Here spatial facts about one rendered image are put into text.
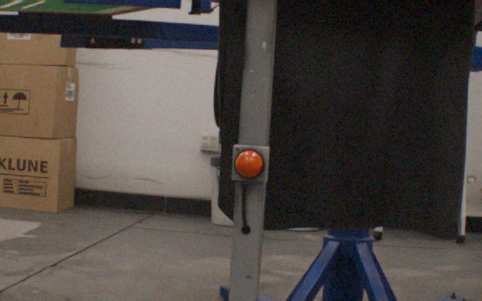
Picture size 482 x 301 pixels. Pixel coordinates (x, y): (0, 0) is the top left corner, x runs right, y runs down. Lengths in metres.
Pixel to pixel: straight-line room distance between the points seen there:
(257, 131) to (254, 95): 0.05
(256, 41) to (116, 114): 5.11
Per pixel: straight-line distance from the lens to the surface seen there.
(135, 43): 3.70
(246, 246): 1.59
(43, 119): 6.29
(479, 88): 6.52
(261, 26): 1.58
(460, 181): 1.86
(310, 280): 3.09
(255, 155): 1.54
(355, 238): 3.17
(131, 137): 6.65
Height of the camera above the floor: 0.75
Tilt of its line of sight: 3 degrees down
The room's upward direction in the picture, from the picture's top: 4 degrees clockwise
